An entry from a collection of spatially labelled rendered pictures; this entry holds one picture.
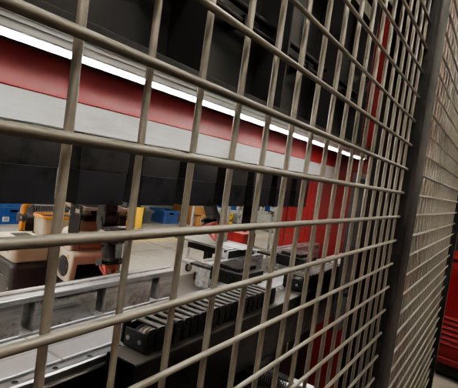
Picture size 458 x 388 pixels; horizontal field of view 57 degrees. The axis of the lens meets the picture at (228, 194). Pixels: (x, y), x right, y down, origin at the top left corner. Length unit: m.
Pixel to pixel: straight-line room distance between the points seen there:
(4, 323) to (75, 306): 0.18
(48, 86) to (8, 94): 0.09
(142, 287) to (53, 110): 0.56
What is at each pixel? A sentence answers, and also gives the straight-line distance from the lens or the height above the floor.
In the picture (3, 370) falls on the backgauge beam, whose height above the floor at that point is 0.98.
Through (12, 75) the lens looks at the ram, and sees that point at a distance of 0.93.
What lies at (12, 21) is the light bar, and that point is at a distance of 0.71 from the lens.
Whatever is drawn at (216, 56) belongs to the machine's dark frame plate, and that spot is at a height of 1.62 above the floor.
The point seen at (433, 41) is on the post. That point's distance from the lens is 0.50.
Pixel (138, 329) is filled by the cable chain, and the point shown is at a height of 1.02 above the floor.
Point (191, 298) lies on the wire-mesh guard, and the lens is 0.16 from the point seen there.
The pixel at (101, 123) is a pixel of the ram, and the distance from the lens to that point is 1.05.
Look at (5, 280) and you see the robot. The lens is 2.48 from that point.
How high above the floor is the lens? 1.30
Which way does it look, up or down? 3 degrees down
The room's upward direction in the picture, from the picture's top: 8 degrees clockwise
